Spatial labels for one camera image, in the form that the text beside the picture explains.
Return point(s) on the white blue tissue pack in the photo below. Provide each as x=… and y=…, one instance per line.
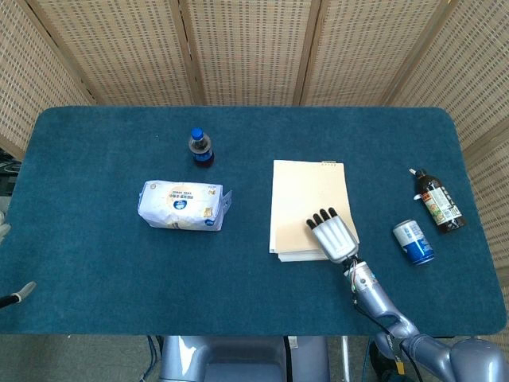
x=179, y=205

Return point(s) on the dark soy sauce bottle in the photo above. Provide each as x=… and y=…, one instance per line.
x=439, y=201

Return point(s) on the teal carpet table cloth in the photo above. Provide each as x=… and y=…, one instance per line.
x=119, y=278

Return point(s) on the cream manila folder stack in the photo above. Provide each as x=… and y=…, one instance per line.
x=306, y=191

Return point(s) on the grey blue robot torso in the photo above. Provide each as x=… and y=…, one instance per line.
x=238, y=358

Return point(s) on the woven rattan folding screen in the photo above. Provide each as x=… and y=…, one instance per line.
x=254, y=51

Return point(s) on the cola bottle blue cap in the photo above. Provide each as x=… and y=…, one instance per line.
x=201, y=151

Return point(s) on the metal table leg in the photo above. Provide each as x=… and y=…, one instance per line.
x=346, y=358

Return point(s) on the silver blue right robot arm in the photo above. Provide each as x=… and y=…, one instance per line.
x=378, y=298

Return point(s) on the blue white drink can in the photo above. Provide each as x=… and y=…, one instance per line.
x=414, y=243

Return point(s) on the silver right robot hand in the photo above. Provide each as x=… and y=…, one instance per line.
x=336, y=238

